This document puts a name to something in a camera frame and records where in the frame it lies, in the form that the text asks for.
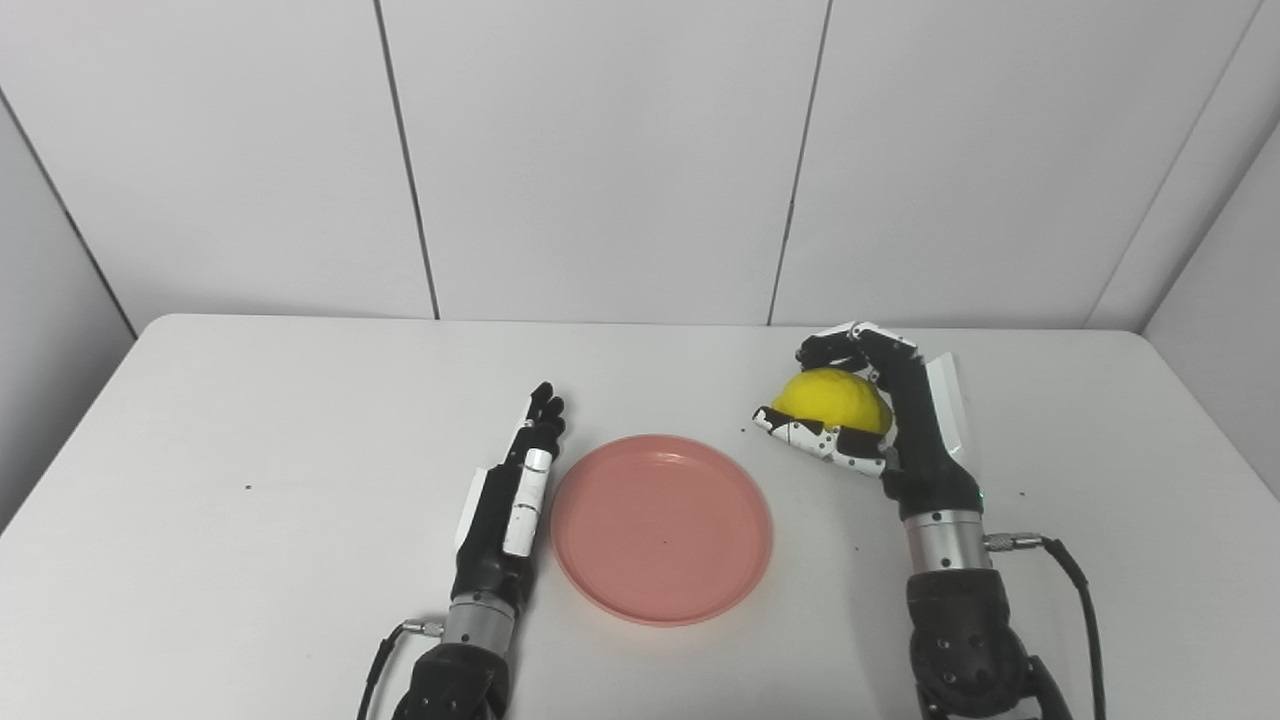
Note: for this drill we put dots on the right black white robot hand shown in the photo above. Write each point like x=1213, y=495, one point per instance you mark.
x=905, y=430

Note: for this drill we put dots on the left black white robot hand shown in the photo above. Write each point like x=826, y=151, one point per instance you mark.
x=500, y=520

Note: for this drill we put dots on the yellow lemon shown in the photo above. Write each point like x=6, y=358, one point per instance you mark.
x=832, y=398

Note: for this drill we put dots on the pink plate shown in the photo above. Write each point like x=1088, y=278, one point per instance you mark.
x=661, y=530

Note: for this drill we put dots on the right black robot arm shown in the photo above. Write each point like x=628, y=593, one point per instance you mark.
x=965, y=630

